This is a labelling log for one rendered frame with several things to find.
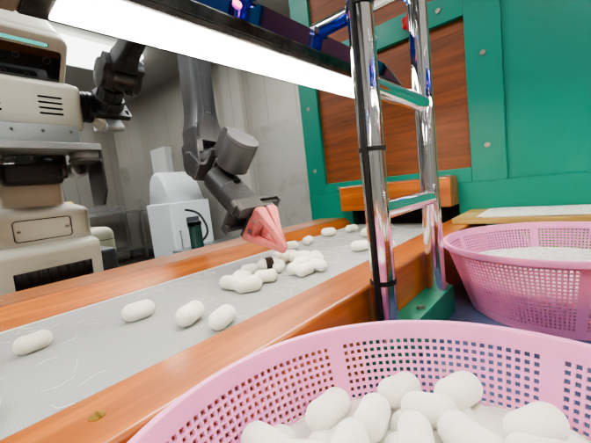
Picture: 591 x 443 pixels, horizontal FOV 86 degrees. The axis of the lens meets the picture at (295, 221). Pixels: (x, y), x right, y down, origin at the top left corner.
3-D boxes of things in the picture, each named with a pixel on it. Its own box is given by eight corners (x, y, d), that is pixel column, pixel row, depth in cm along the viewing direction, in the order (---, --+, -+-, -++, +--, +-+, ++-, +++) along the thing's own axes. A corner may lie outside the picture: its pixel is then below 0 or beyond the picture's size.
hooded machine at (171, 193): (220, 265, 415) (206, 168, 402) (181, 277, 371) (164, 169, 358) (192, 262, 454) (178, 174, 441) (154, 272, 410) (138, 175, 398)
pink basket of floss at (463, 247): (531, 373, 30) (528, 274, 29) (418, 286, 56) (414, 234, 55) (812, 340, 30) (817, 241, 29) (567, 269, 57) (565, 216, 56)
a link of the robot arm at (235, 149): (219, 166, 67) (180, 163, 61) (238, 116, 62) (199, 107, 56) (248, 200, 62) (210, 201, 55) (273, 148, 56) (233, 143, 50)
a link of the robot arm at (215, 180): (222, 185, 64) (197, 186, 59) (234, 156, 60) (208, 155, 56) (241, 207, 61) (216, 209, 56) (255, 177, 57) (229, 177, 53)
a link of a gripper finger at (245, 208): (303, 231, 51) (268, 196, 55) (271, 241, 46) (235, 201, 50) (287, 261, 54) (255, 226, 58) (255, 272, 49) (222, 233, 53)
